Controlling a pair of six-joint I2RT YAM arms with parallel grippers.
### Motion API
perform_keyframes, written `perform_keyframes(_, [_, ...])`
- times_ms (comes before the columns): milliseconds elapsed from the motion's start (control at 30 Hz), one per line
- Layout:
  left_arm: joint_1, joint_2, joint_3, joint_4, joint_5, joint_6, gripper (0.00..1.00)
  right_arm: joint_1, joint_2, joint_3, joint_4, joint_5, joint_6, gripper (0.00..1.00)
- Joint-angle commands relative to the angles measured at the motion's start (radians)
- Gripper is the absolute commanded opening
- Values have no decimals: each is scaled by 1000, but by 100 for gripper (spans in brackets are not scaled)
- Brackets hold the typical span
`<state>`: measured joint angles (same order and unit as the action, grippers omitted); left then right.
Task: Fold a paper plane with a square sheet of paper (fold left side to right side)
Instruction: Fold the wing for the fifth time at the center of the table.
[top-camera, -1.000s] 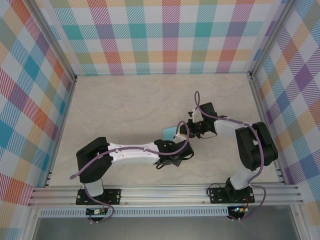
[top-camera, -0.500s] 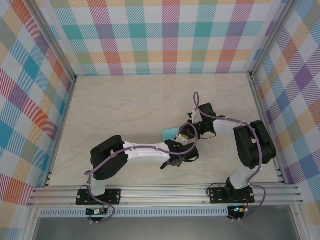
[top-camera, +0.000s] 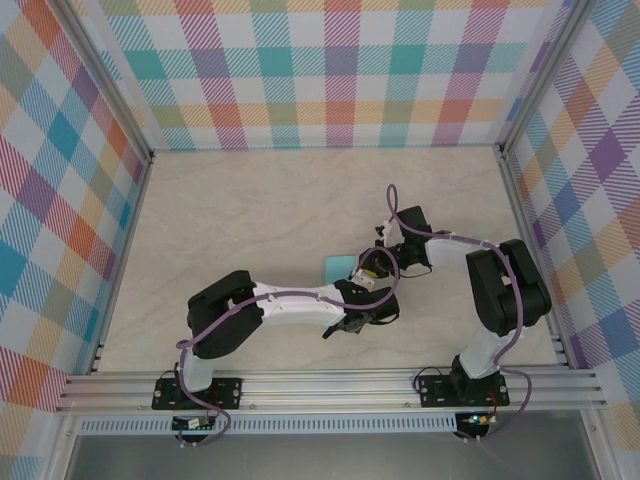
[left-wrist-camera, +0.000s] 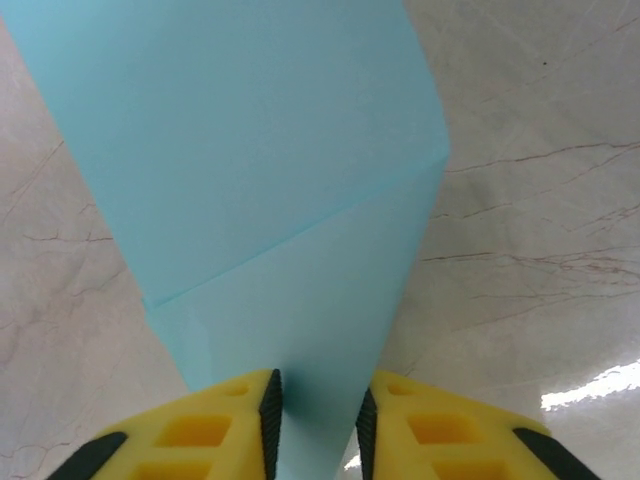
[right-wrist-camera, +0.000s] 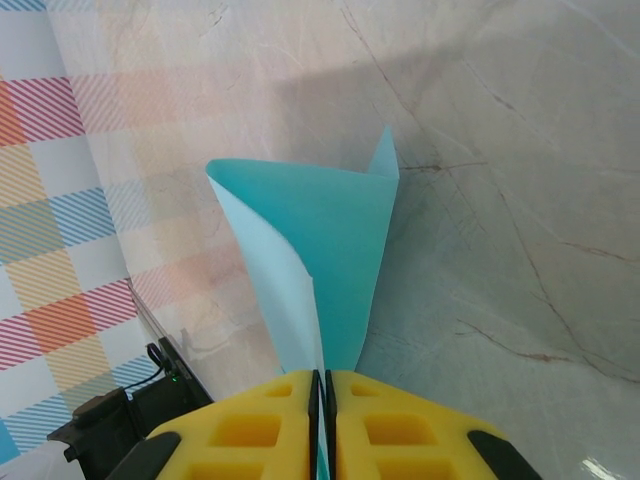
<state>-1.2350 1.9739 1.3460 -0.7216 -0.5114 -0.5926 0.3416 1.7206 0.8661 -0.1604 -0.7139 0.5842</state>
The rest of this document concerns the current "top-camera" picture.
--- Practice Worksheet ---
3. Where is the small black circuit board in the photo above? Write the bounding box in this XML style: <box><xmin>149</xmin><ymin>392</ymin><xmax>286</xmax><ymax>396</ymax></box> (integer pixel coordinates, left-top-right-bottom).
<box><xmin>172</xmin><ymin>416</ymin><xmax>217</xmax><ymax>432</ymax></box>

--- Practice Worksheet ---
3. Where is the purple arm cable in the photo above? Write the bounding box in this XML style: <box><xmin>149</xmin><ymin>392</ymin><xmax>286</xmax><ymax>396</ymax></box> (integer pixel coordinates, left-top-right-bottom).
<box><xmin>175</xmin><ymin>247</ymin><xmax>401</xmax><ymax>448</ymax></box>
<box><xmin>386</xmin><ymin>183</ymin><xmax>532</xmax><ymax>444</ymax></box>

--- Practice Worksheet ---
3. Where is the teal paper sheet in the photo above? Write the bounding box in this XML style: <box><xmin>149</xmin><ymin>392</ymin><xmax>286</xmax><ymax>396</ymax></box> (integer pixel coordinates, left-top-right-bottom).
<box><xmin>323</xmin><ymin>254</ymin><xmax>360</xmax><ymax>285</ymax></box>

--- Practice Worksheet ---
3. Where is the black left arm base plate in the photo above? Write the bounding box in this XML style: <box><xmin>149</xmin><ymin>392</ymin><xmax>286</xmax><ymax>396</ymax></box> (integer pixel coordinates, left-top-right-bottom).
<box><xmin>152</xmin><ymin>377</ymin><xmax>244</xmax><ymax>411</ymax></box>

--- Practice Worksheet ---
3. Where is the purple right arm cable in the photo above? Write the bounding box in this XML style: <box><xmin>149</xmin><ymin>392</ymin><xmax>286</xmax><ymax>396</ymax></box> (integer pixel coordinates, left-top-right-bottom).
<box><xmin>386</xmin><ymin>183</ymin><xmax>532</xmax><ymax>444</ymax></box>

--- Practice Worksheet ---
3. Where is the aluminium frame post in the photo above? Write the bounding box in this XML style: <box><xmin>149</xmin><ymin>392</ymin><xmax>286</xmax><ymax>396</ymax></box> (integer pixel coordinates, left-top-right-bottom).
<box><xmin>499</xmin><ymin>0</ymin><xmax>589</xmax><ymax>156</ymax></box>
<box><xmin>52</xmin><ymin>0</ymin><xmax>155</xmax><ymax>166</ymax></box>

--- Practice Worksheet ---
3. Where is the aluminium table side rail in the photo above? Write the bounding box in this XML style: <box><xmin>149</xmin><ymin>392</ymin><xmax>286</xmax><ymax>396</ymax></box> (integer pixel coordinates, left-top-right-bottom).
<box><xmin>499</xmin><ymin>144</ymin><xmax>571</xmax><ymax>371</ymax></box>
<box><xmin>87</xmin><ymin>149</ymin><xmax>156</xmax><ymax>376</ymax></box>

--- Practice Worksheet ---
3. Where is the long aluminium mounting rail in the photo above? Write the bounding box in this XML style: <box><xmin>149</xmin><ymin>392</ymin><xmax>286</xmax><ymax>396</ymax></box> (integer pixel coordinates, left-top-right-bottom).
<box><xmin>54</xmin><ymin>367</ymin><xmax>609</xmax><ymax>414</ymax></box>

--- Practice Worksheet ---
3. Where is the slotted grey cable tray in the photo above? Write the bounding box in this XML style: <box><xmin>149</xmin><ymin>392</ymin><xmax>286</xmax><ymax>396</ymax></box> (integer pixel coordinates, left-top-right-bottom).
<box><xmin>78</xmin><ymin>417</ymin><xmax>459</xmax><ymax>435</ymax></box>

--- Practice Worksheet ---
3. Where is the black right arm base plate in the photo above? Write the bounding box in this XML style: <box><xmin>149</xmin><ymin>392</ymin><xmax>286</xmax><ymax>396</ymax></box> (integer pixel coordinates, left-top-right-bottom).
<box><xmin>418</xmin><ymin>374</ymin><xmax>509</xmax><ymax>409</ymax></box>

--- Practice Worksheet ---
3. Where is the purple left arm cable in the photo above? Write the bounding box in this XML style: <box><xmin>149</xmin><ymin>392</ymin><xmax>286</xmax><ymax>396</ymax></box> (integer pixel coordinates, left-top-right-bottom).
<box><xmin>175</xmin><ymin>247</ymin><xmax>401</xmax><ymax>448</ymax></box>

